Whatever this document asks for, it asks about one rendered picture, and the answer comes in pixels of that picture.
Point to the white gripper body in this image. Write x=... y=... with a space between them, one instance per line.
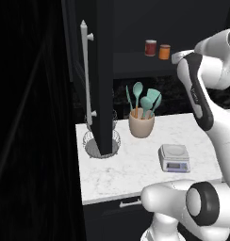
x=178 y=56

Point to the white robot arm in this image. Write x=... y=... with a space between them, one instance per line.
x=220 y=135

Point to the red jam jar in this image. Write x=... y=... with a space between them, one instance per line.
x=150 y=48

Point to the dark cabinet door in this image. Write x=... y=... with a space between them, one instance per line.
x=103 y=78

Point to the white digital scale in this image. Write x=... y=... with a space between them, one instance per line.
x=174 y=157

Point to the orange jar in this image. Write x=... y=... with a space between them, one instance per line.
x=164 y=52

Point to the wide teal spatula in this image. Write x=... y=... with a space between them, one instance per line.
x=154 y=95

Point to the teal spoon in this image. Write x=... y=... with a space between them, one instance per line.
x=138 y=91

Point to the teal ladle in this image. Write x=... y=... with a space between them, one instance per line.
x=146 y=103

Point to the thin teal spatula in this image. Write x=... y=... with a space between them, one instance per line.
x=128 y=98

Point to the beige utensil pot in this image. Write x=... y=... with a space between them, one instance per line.
x=141 y=127

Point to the tall dark cupboard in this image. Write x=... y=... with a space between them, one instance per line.
x=32 y=125

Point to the dark drawer front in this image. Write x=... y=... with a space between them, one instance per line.
x=110 y=208

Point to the dark wall cabinet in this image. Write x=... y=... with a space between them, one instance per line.
x=183 y=19

